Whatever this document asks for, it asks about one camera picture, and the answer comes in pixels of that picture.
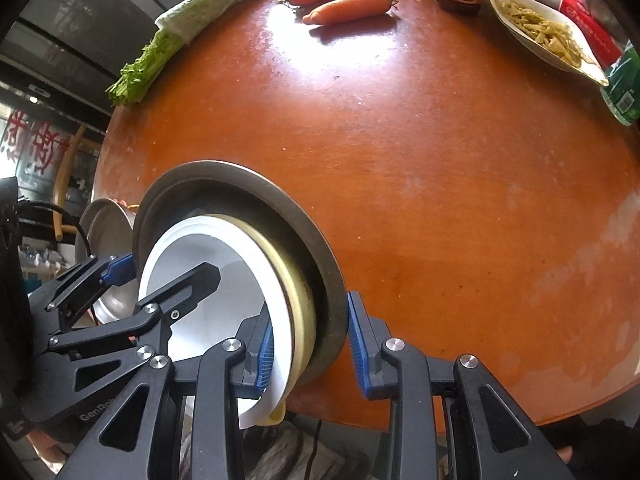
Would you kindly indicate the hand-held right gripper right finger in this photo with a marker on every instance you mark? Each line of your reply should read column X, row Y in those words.
column 360, row 350

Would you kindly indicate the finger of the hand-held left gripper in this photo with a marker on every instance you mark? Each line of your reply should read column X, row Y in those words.
column 120, row 267
column 190, row 282

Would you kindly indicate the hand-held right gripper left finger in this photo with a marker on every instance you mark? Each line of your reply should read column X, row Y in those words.
column 262, row 360

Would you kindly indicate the red paper bowl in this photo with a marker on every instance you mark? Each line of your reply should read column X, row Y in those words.
column 240, row 280

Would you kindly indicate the grey refrigerator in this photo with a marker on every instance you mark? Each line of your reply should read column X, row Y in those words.
column 100, row 5

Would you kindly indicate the person's left forearm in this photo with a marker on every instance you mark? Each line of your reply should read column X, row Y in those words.
column 45, row 452

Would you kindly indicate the bagged celery bunch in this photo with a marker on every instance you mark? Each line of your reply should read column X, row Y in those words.
column 200, row 10

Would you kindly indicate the wooden chair with curved armrest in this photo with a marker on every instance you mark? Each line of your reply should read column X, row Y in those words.
column 67, row 160

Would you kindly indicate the steel bowl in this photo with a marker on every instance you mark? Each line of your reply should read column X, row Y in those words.
column 300, row 240

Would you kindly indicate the person's legs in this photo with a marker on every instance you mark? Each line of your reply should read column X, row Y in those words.
column 285, row 452

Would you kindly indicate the red packet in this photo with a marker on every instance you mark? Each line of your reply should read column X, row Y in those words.
column 592, row 30

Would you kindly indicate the glass door with red characters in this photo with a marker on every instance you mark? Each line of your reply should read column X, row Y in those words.
column 30, row 145

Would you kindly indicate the round steel pan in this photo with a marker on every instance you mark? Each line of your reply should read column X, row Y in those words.
column 107, row 240

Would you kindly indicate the white dish of pickled vegetables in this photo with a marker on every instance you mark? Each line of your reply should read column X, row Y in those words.
column 545, row 35

